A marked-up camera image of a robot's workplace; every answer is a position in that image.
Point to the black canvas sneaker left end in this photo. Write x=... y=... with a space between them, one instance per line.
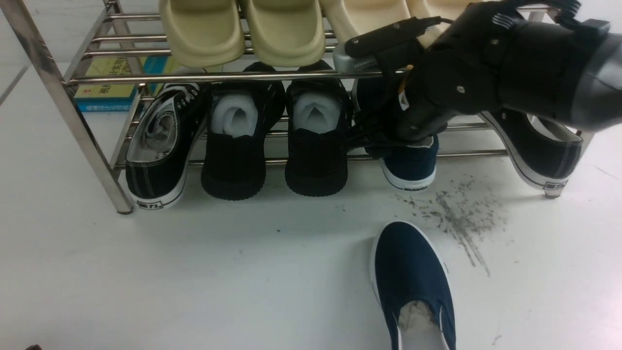
x=158 y=154

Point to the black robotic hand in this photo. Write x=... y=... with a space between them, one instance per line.
x=452 y=77

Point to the olive green slipper left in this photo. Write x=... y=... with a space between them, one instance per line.
x=203 y=33

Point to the black canvas sneaker end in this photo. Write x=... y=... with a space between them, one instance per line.
x=158 y=154
x=543 y=153

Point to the cream slipper left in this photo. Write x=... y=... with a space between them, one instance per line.
x=352 y=18

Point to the navy slip-on shoe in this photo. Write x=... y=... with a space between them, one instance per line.
x=409 y=168
x=411 y=284

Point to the olive green slipper right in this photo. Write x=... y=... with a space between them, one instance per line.
x=285 y=33

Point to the black knit shoe left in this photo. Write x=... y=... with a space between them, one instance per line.
x=241 y=115

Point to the stainless steel shoe rack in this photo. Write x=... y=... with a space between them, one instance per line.
x=104 y=137

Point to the cream slipper right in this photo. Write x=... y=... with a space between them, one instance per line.
x=450 y=9

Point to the black knit shoe right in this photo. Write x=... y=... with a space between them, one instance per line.
x=320 y=116

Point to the black knit shoe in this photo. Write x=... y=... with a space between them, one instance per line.
x=320 y=116
x=241 y=115

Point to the olive green slipper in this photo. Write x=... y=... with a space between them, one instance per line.
x=285 y=33
x=203 y=33

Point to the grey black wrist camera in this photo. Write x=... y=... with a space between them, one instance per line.
x=390 y=47

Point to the cream slipper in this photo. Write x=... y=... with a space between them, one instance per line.
x=352 y=18
x=450 y=9

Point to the black canvas sneaker right end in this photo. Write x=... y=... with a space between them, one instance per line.
x=543 y=153

